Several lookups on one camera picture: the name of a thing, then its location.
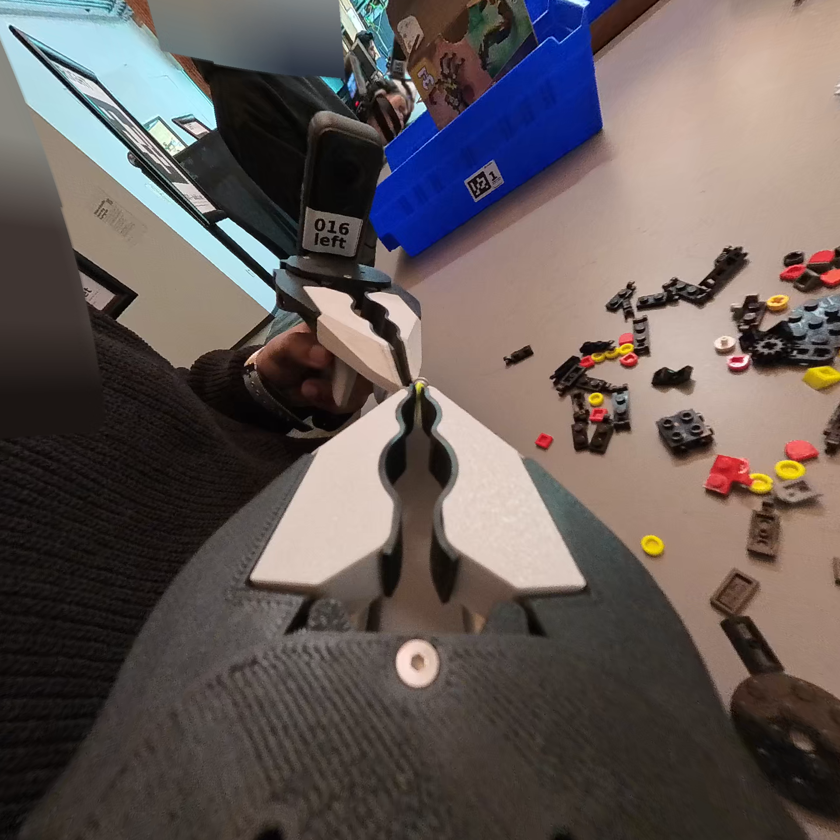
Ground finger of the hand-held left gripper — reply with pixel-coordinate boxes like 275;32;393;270
364;292;424;383
304;287;408;389

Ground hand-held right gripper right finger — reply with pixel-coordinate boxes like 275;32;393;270
420;386;588;627

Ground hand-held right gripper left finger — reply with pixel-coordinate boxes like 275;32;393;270
248;387;419;630

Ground person's left forearm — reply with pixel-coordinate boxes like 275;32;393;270
187;344;309;454

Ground cardboard lego box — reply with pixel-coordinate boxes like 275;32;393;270
387;0;539;129

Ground scattered lego pieces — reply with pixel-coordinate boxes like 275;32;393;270
502;244;840;677

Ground black round lego plate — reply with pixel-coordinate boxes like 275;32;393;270
730;672;840;818

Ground person's left hand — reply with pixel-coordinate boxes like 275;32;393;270
258;325;376;421

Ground grey wristwatch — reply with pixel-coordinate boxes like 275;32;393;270
241;346;316;439

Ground blue plastic bin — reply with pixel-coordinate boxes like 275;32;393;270
369;0;603;258

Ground large black framed poster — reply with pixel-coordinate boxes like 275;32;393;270
8;25;229;228

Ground white wall label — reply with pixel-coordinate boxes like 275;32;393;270
91;192;144;242

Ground black picture frame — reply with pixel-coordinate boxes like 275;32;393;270
72;249;139;320

